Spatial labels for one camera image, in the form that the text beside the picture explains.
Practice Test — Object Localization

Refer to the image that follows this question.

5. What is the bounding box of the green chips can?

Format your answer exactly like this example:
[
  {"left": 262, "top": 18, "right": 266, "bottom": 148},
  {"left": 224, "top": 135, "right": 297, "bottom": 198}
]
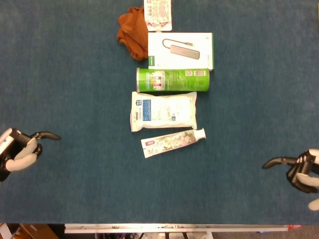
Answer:
[{"left": 136, "top": 67, "right": 210, "bottom": 93}]

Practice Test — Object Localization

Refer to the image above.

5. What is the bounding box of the white USB hub box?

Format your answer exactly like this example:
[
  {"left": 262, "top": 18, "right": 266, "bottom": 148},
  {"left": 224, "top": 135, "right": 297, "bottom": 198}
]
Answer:
[{"left": 147, "top": 32, "right": 214, "bottom": 72}]

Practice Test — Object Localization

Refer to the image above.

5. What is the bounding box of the aluminium table edge rail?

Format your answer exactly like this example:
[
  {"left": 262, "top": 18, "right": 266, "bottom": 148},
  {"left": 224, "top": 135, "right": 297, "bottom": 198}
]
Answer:
[{"left": 64, "top": 223, "right": 289, "bottom": 234}]

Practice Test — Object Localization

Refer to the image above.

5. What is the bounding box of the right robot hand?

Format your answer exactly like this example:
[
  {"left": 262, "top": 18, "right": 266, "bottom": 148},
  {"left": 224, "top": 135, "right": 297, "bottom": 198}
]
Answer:
[{"left": 261, "top": 148, "right": 319, "bottom": 212}]

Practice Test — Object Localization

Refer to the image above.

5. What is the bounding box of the white wet wipes pack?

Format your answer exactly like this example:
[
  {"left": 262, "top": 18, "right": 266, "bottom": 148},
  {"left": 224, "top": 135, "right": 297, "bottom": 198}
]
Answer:
[{"left": 130, "top": 91, "right": 198, "bottom": 132}]

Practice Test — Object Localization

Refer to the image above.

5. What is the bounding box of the white red snack packet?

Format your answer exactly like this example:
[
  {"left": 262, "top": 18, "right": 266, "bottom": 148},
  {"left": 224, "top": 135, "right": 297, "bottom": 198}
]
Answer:
[{"left": 144, "top": 0, "right": 173, "bottom": 32}]

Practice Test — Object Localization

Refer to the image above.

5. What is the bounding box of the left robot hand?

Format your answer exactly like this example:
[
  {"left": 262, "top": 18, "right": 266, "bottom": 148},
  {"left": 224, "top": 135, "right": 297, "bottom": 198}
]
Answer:
[{"left": 0, "top": 127, "right": 62, "bottom": 182}]

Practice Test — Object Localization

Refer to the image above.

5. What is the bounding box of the crumpled orange cloth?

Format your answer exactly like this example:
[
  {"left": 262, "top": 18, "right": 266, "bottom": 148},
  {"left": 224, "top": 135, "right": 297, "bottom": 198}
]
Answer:
[{"left": 116, "top": 5, "right": 150, "bottom": 61}]

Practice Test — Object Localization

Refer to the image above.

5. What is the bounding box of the brown cardboard carton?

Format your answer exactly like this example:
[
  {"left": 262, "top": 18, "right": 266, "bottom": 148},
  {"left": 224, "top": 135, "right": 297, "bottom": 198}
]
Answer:
[{"left": 0, "top": 223, "right": 59, "bottom": 239}]

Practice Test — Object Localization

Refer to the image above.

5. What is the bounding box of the blue carpet table mat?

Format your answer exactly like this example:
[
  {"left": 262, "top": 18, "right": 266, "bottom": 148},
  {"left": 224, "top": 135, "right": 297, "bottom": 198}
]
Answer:
[{"left": 0, "top": 0, "right": 319, "bottom": 225}]

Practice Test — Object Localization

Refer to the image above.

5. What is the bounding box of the floral toothpaste tube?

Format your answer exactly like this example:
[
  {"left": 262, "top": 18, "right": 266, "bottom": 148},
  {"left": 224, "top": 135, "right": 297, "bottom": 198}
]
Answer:
[{"left": 140, "top": 127, "right": 207, "bottom": 158}]

